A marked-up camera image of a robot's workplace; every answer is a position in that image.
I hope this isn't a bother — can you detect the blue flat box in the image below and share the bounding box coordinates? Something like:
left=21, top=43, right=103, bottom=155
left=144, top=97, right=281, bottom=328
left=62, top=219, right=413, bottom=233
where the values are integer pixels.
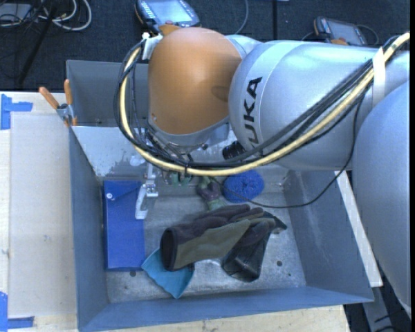
left=102, top=179, right=147, bottom=272

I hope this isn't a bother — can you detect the green and purple toy figure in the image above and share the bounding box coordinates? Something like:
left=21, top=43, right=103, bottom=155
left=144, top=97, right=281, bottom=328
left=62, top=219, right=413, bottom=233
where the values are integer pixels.
left=196, top=178, right=227, bottom=211

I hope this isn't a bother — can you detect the brown and olive glove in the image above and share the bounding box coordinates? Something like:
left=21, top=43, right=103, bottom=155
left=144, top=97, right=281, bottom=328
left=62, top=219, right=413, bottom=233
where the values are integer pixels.
left=159, top=203, right=288, bottom=273

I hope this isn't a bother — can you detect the teal cloth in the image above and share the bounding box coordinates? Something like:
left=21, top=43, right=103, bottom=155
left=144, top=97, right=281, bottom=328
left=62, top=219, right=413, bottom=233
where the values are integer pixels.
left=140, top=247, right=196, bottom=300

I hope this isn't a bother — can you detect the blue round scrubber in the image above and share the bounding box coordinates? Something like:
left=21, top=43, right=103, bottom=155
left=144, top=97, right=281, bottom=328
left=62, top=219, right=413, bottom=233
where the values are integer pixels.
left=222, top=170, right=266, bottom=204

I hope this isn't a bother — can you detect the black glove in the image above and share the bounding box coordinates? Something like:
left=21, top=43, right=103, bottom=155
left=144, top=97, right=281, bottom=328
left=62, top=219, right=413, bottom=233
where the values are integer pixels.
left=221, top=219, right=288, bottom=284

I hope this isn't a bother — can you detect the grey metal bin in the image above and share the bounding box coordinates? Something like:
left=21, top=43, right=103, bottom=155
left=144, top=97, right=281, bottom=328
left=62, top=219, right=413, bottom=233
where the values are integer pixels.
left=65, top=59, right=376, bottom=332

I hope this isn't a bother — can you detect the black cylinder on white bracket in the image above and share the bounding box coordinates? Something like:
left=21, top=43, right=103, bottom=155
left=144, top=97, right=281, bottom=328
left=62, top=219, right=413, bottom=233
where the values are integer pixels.
left=221, top=139, right=247, bottom=161

